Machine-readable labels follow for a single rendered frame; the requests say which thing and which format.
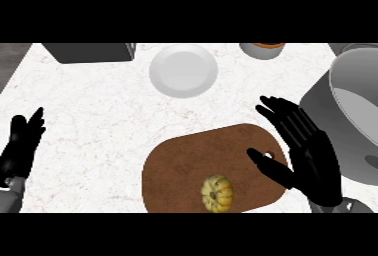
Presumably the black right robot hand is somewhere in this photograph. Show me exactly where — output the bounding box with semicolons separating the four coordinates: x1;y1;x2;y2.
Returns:
245;95;343;208

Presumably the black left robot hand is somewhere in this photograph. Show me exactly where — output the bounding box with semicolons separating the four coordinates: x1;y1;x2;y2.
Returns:
0;106;47;188

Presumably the large grey pot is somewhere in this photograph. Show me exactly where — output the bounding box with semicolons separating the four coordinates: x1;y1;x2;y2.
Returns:
298;46;378;187

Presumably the yellow squash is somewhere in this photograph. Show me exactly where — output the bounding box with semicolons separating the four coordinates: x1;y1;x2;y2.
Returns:
199;174;234;214

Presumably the brown wooden cutting board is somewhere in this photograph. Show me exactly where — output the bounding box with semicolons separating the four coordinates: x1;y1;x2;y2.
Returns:
140;122;289;214

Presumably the dark grey box appliance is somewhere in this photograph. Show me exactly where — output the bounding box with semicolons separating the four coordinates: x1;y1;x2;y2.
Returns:
39;42;137;65

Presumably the grey cup with orange content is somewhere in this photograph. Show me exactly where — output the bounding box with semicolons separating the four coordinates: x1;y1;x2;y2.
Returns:
239;42;286;61

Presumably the white round plate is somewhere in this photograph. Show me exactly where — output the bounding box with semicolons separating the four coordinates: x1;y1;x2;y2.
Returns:
147;44;219;99

